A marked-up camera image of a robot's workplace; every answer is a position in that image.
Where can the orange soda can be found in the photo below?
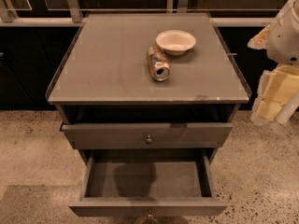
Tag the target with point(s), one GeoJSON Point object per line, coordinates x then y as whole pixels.
{"type": "Point", "coordinates": [159, 66]}

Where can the grey drawer cabinet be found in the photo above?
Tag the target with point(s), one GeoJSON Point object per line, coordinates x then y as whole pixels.
{"type": "Point", "coordinates": [106, 78]}

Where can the round middle drawer knob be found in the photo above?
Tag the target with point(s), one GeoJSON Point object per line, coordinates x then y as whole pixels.
{"type": "Point", "coordinates": [150, 214]}

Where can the round drawer knob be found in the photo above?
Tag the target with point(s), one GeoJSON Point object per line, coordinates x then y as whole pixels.
{"type": "Point", "coordinates": [149, 139]}
{"type": "Point", "coordinates": [150, 214]}

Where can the round top drawer knob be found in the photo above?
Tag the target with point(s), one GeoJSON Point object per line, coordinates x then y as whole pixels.
{"type": "Point", "coordinates": [149, 139]}

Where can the open grey middle drawer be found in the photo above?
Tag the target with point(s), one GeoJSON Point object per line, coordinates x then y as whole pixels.
{"type": "Point", "coordinates": [130, 182]}

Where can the white paper bowl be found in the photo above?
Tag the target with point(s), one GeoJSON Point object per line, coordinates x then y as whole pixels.
{"type": "Point", "coordinates": [175, 42]}

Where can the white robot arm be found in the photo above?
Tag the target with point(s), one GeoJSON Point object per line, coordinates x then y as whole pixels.
{"type": "Point", "coordinates": [283, 47]}

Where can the grey top drawer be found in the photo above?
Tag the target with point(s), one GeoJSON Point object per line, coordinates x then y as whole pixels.
{"type": "Point", "coordinates": [133, 135]}

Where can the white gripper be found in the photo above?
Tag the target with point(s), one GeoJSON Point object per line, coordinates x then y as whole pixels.
{"type": "Point", "coordinates": [284, 39]}

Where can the metal window railing frame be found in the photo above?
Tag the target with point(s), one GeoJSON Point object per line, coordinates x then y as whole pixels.
{"type": "Point", "coordinates": [225, 13]}

